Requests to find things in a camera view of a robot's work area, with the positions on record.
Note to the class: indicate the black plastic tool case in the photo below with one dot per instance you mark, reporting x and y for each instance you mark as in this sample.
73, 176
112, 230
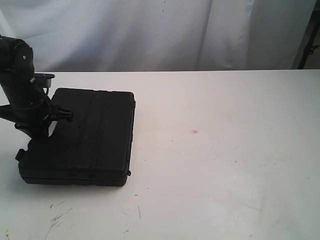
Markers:
93, 149

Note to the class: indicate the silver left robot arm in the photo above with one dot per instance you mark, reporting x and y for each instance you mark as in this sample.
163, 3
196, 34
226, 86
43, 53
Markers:
17, 56

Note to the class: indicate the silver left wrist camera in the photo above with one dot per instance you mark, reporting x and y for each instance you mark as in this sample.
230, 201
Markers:
44, 80

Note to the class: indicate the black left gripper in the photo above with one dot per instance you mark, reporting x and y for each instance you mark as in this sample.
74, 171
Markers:
30, 107

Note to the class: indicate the white backdrop curtain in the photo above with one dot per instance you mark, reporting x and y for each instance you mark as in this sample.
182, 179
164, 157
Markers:
158, 35

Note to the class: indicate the black tripod stand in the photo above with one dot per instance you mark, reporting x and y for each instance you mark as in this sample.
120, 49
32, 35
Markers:
310, 47

